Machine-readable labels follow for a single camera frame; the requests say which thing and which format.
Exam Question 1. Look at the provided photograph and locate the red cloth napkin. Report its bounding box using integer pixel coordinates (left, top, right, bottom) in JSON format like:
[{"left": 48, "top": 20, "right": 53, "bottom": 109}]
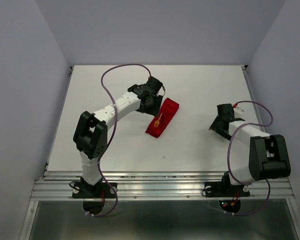
[{"left": 145, "top": 98, "right": 180, "bottom": 138}]

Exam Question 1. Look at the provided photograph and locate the orange plastic fork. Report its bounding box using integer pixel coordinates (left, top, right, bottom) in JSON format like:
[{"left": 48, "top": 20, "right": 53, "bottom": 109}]
[{"left": 153, "top": 112, "right": 163, "bottom": 128}]

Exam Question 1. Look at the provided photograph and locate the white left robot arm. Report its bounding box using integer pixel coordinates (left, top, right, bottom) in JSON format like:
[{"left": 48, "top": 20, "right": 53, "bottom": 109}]
[{"left": 73, "top": 76, "right": 164, "bottom": 197}]

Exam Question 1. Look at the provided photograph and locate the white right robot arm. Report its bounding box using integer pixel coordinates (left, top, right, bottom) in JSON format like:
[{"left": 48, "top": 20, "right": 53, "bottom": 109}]
[{"left": 209, "top": 101, "right": 291, "bottom": 195}]

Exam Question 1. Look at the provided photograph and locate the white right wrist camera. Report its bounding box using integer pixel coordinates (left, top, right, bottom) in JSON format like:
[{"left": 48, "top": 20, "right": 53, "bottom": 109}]
[{"left": 233, "top": 103, "right": 245, "bottom": 118}]

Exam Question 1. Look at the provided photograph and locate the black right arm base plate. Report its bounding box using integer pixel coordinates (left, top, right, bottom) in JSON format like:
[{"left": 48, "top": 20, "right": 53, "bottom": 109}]
[{"left": 203, "top": 181, "right": 250, "bottom": 198}]

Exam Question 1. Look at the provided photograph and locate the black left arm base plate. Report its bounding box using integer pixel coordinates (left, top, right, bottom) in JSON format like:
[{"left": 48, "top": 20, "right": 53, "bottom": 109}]
[{"left": 69, "top": 181, "right": 117, "bottom": 199}]

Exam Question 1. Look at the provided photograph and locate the aluminium rail frame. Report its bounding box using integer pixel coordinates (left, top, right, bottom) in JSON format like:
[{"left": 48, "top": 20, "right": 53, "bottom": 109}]
[{"left": 21, "top": 65, "right": 300, "bottom": 240}]

